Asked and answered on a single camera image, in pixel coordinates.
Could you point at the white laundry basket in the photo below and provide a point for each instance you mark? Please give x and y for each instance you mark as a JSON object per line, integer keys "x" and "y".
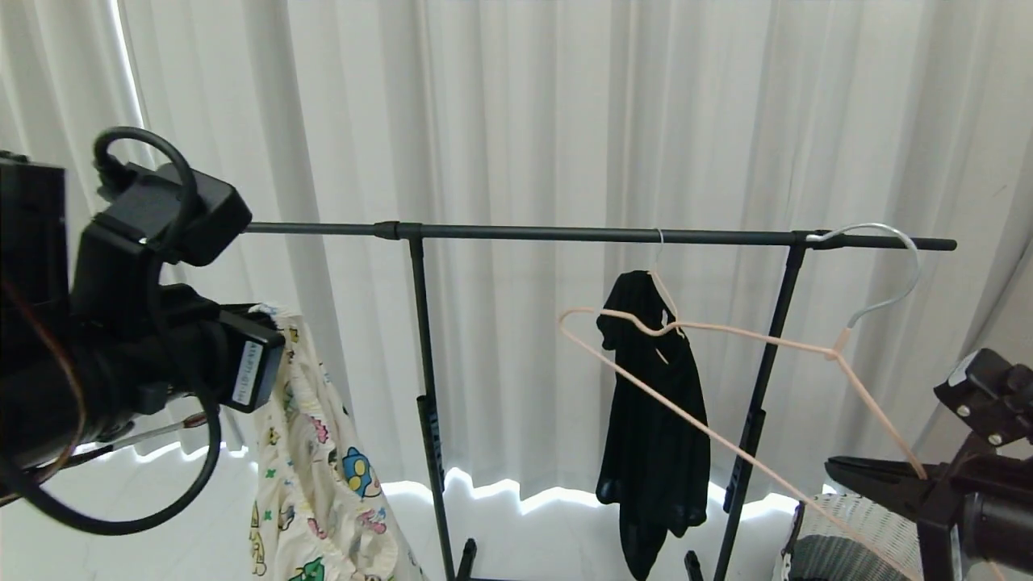
{"x": 855, "y": 532}

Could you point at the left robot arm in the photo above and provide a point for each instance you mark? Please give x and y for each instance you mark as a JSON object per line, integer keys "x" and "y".
{"x": 40, "y": 387}

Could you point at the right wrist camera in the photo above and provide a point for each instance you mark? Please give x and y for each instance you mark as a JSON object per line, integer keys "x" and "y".
{"x": 989, "y": 391}

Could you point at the black clothes rack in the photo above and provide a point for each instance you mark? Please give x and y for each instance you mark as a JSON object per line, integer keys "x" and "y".
{"x": 565, "y": 234}

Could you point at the cream printed garment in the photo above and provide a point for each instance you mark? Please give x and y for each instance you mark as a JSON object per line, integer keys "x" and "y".
{"x": 323, "y": 500}

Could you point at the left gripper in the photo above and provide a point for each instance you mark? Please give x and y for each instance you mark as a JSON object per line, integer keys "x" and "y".
{"x": 242, "y": 355}

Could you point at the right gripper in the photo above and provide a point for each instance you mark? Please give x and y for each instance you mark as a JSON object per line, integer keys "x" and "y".
{"x": 940, "y": 516}

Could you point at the white curtain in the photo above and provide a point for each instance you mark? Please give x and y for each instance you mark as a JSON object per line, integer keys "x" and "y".
{"x": 524, "y": 121}

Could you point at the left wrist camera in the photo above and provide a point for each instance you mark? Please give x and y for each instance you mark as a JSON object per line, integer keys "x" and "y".
{"x": 202, "y": 214}

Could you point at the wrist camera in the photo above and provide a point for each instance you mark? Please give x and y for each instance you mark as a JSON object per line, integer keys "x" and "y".
{"x": 989, "y": 391}
{"x": 202, "y": 214}

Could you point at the black garment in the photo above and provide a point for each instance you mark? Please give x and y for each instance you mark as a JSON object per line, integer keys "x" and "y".
{"x": 654, "y": 452}

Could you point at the pink clothes hanger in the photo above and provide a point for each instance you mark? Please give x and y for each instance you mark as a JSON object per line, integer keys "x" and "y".
{"x": 759, "y": 338}
{"x": 663, "y": 294}

